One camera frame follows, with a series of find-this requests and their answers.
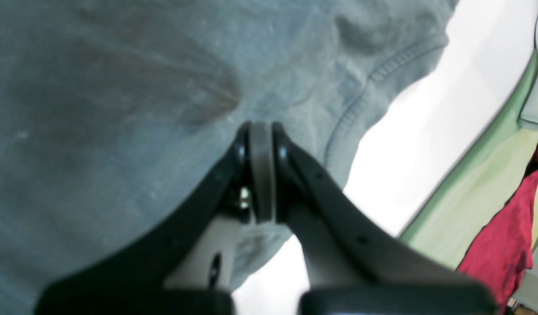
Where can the dark grey t-shirt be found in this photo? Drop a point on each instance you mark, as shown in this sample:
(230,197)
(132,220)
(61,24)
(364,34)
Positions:
(111,111)

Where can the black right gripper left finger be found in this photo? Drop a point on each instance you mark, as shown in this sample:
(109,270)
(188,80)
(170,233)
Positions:
(184,265)

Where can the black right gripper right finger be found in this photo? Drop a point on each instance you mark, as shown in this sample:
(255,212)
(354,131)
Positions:
(354,267)

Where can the red cloth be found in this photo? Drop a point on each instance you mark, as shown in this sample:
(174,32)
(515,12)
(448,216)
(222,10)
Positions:
(502,251)

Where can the green cloth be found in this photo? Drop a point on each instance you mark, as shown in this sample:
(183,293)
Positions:
(479,185)

